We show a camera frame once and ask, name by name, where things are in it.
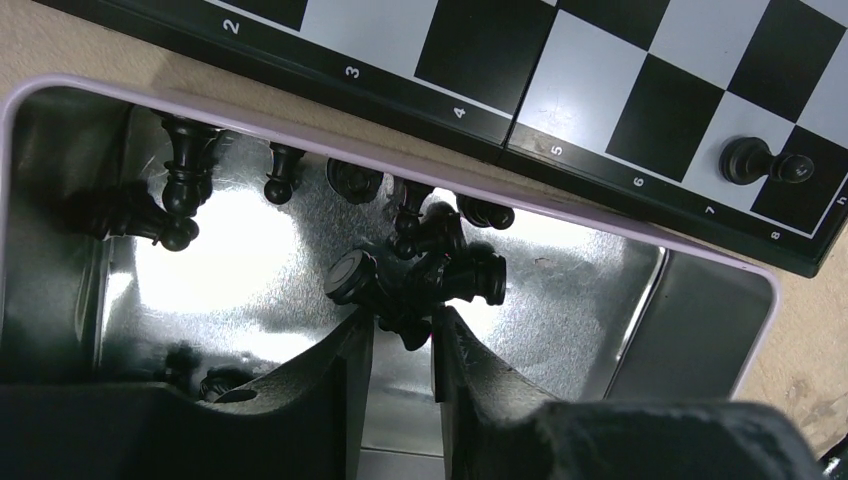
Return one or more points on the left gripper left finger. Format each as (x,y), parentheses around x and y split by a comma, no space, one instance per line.
(303,420)

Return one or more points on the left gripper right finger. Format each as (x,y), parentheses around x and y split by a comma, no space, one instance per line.
(496,424)

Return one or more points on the black chess piece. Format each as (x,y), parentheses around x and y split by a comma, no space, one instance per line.
(403,308)

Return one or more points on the black pawn lying on board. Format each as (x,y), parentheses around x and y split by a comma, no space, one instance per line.
(745,160)

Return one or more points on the black white chess board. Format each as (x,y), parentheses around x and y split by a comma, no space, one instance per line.
(626,103)

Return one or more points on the silver metal tin tray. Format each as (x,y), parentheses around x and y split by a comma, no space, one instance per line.
(148,238)

